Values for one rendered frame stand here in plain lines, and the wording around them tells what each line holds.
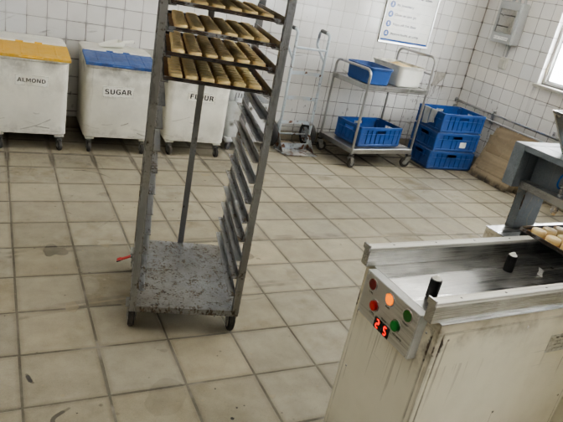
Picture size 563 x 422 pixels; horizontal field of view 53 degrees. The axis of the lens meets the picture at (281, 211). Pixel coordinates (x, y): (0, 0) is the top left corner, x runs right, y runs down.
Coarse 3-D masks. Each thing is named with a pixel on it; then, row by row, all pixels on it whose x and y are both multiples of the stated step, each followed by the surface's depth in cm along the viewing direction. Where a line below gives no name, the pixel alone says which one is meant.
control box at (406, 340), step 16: (368, 272) 164; (368, 288) 164; (384, 288) 158; (368, 304) 165; (384, 304) 158; (400, 304) 152; (416, 304) 151; (368, 320) 165; (384, 320) 158; (400, 320) 152; (416, 320) 146; (400, 336) 152; (416, 336) 148; (400, 352) 152
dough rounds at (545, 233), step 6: (534, 228) 200; (546, 228) 202; (552, 228) 204; (558, 228) 205; (540, 234) 197; (546, 234) 201; (552, 234) 200; (558, 234) 199; (546, 240) 194; (552, 240) 192; (558, 240) 193; (558, 246) 193
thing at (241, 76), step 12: (168, 60) 239; (180, 60) 254; (192, 60) 248; (168, 72) 220; (180, 72) 219; (192, 72) 223; (204, 72) 228; (216, 72) 233; (228, 72) 240; (240, 72) 247; (228, 84) 219; (240, 84) 220; (252, 84) 224
